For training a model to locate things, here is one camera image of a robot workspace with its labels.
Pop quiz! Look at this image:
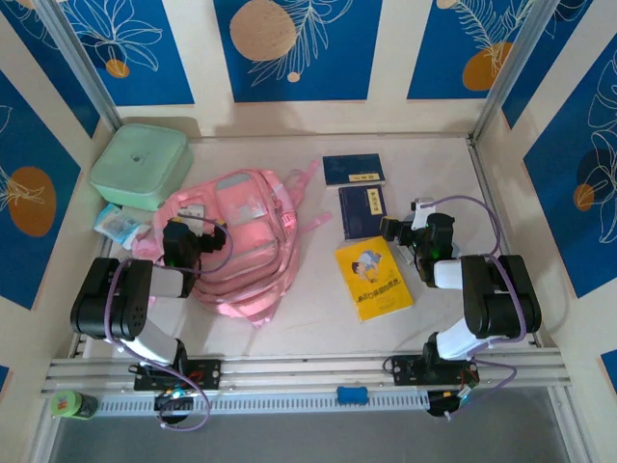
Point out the dark blue book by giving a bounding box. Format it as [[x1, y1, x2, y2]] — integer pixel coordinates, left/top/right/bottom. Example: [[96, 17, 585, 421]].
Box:
[[321, 152, 387, 188], [337, 185, 389, 242]]

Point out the pink school backpack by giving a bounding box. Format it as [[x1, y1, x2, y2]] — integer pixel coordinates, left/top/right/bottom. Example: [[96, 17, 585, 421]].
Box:
[[132, 161, 335, 330]]

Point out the yellow cartoon cover book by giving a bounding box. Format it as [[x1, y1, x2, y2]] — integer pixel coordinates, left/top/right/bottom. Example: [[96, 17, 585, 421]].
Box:
[[335, 235, 415, 323]]

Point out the blue white tissue pack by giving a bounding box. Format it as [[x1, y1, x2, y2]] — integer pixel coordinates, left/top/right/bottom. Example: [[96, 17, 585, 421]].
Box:
[[93, 203, 153, 251]]

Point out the mint green square case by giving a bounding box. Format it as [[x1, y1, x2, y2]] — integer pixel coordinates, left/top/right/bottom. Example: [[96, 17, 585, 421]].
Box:
[[89, 123, 195, 212]]

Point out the small black controller board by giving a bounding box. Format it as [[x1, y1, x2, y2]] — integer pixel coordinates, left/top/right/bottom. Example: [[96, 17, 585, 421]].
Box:
[[153, 389, 195, 426], [427, 383, 479, 421]]

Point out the blue bone-shaped clip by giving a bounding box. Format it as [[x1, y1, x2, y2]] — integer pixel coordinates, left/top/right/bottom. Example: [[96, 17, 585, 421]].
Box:
[[335, 385, 370, 405]]

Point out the green tape roll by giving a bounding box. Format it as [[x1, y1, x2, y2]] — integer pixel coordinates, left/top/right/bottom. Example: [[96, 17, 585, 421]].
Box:
[[51, 390, 99, 421]]

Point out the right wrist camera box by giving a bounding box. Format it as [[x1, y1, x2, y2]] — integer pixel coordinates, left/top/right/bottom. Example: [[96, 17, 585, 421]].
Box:
[[411, 197, 436, 229]]

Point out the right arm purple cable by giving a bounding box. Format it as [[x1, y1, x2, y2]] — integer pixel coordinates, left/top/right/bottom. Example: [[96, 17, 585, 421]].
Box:
[[423, 195, 526, 422]]

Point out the aluminium side rail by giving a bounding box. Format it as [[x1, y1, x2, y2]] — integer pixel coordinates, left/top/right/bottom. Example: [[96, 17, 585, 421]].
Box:
[[466, 137, 555, 349]]

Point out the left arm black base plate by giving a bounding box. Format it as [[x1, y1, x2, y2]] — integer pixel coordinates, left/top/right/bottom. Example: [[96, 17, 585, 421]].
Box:
[[133, 359, 223, 392]]

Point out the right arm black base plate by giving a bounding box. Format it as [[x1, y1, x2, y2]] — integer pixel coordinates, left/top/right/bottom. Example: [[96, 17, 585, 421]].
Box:
[[390, 355, 481, 387]]

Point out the aluminium mounting rail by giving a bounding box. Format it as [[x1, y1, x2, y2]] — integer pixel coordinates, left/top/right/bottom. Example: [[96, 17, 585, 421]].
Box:
[[40, 347, 575, 397]]

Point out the grey slotted cable duct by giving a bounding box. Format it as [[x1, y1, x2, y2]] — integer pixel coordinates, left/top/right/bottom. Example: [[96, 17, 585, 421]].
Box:
[[94, 391, 430, 417]]

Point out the aluminium frame post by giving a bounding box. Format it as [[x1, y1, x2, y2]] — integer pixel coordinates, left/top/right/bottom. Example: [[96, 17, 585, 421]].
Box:
[[33, 0, 121, 130], [469, 0, 565, 144]]

